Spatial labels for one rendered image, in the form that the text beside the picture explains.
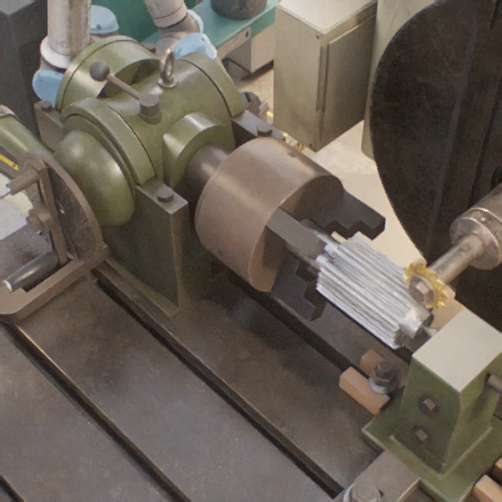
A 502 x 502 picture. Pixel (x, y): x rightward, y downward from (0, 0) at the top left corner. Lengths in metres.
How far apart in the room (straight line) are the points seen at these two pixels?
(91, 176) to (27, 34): 1.15
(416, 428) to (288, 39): 0.63
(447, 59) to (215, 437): 0.60
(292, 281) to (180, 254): 0.18
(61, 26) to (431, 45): 0.91
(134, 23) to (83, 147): 1.08
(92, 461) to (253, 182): 0.44
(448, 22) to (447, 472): 0.59
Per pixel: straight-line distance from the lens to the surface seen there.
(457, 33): 1.23
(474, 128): 1.27
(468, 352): 1.18
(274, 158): 1.25
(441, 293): 1.13
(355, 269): 1.20
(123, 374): 1.40
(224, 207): 1.24
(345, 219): 1.28
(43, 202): 1.36
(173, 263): 1.37
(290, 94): 1.54
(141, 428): 1.35
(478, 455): 1.33
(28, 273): 1.41
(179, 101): 1.38
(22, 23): 2.42
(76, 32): 1.96
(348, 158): 3.16
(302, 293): 1.28
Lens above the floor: 2.16
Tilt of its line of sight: 49 degrees down
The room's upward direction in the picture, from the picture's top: straight up
